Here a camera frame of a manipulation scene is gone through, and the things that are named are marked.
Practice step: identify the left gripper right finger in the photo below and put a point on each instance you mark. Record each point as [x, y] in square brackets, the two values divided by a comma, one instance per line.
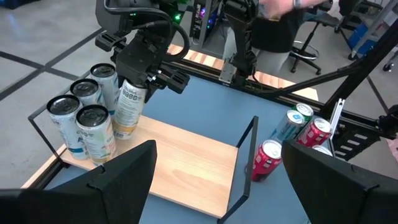
[335, 193]

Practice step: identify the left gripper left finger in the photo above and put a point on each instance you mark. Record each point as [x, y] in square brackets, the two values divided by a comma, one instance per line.
[124, 186]

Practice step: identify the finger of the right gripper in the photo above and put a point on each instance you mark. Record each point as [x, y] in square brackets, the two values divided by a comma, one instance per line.
[108, 41]
[174, 79]

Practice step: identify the blue silver Red Bull can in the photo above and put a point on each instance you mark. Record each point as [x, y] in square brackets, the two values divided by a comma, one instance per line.
[289, 127]

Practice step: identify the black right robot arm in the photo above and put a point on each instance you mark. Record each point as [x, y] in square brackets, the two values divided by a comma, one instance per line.
[239, 37]

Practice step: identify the computer with coloured lights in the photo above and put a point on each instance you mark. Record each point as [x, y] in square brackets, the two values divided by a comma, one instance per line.
[202, 18]

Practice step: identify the red Star Wars Coca-Cola can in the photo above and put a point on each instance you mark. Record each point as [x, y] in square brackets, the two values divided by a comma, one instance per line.
[265, 161]

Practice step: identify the person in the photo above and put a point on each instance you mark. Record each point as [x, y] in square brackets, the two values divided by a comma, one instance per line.
[273, 34]

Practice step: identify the person's hand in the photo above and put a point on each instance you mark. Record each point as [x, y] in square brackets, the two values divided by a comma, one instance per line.
[275, 7]

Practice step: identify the blue bin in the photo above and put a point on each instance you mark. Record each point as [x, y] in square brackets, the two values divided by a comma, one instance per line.
[360, 37]

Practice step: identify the black office chair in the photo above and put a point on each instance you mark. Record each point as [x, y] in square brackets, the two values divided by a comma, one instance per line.
[351, 7]

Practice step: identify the wooden shelf black metal frame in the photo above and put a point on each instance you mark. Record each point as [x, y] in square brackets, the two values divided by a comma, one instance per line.
[186, 168]

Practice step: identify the black metal rig frame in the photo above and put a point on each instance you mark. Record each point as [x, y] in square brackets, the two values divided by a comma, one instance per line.
[367, 65]

